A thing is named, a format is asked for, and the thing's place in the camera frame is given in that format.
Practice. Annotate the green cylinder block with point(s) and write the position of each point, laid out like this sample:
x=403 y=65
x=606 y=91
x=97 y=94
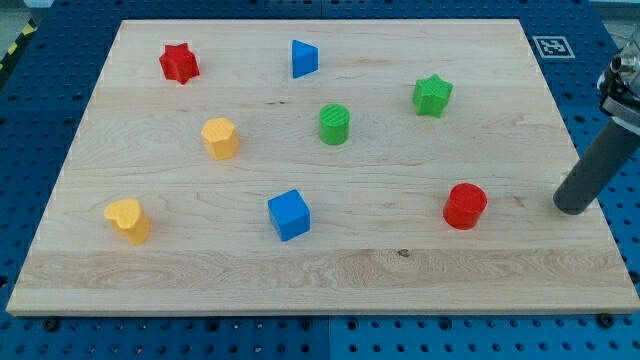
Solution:
x=334 y=124

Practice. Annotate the white fiducial marker tag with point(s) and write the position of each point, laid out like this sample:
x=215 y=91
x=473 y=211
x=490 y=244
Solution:
x=553 y=47

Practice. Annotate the green star block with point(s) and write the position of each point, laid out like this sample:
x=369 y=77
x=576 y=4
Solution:
x=431 y=96

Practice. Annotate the red cylinder block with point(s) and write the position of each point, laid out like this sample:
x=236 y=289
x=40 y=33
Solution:
x=464 y=206

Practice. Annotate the red star block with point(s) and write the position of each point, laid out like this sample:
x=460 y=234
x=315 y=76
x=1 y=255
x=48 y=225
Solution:
x=179 y=63

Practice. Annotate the blue cube block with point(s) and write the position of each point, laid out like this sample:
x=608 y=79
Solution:
x=289 y=214

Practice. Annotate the wooden board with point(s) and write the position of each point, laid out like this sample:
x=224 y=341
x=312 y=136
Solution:
x=378 y=242

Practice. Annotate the black yellow hazard tape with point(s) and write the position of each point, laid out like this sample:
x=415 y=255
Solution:
x=18 y=47

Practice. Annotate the blue triangle block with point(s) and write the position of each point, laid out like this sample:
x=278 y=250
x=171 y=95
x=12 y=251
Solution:
x=304 y=59

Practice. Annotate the yellow hexagon block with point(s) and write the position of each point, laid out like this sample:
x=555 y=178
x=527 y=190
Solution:
x=221 y=139

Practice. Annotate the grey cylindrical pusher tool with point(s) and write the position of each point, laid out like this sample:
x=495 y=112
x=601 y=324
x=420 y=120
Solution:
x=609 y=151

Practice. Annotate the yellow heart block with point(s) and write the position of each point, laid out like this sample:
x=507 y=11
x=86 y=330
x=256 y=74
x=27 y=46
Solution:
x=128 y=218

